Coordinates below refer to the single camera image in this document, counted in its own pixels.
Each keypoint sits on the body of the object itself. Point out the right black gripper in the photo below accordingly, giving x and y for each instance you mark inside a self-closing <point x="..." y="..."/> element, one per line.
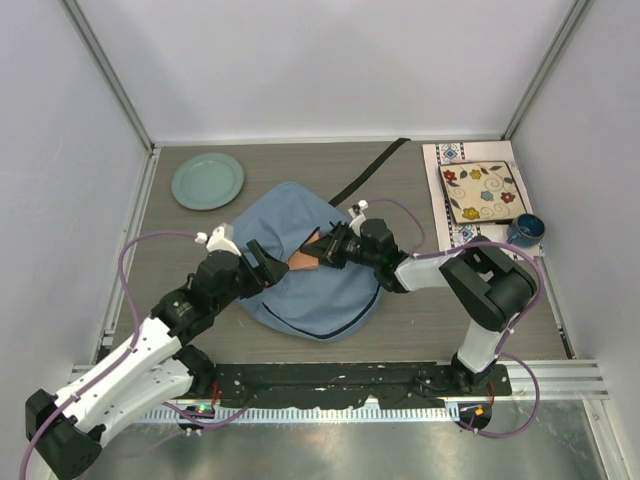
<point x="324" y="247"/>

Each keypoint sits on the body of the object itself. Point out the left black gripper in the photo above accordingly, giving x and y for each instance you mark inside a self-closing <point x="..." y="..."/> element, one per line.
<point x="270" y="269"/>

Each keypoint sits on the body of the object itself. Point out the light blue backpack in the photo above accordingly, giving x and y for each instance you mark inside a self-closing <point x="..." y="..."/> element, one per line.
<point x="322" y="304"/>

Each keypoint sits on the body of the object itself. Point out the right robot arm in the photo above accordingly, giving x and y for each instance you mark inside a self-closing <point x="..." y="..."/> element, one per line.
<point x="493" y="288"/>

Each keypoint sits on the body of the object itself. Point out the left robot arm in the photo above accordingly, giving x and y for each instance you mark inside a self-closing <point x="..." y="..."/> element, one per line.
<point x="70" y="428"/>

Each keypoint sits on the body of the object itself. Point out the teal round plate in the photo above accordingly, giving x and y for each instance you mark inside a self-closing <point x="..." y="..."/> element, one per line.
<point x="207" y="181"/>

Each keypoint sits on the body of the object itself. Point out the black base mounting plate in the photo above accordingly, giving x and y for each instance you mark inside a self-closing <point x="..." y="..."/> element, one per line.
<point x="338" y="386"/>

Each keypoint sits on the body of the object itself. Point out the patterned white placemat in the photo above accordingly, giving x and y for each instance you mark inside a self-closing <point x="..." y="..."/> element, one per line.
<point x="450" y="234"/>

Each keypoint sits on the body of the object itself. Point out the floral square plate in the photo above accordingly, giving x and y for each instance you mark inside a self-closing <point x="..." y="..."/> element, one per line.
<point x="481" y="192"/>

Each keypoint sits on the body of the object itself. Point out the dark blue mug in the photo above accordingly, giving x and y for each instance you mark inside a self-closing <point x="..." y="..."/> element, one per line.
<point x="525" y="231"/>

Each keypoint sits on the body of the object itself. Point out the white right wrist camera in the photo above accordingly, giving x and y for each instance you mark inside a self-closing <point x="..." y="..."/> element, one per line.
<point x="358" y="217"/>

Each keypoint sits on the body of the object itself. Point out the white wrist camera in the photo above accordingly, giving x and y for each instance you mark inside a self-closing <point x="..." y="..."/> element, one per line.
<point x="358" y="217"/>
<point x="220" y="239"/>

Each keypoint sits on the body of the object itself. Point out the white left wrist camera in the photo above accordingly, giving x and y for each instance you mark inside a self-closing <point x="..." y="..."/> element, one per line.
<point x="220" y="239"/>

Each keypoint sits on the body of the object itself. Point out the slotted cable duct rail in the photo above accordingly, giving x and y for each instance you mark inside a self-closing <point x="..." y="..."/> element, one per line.
<point x="370" y="413"/>

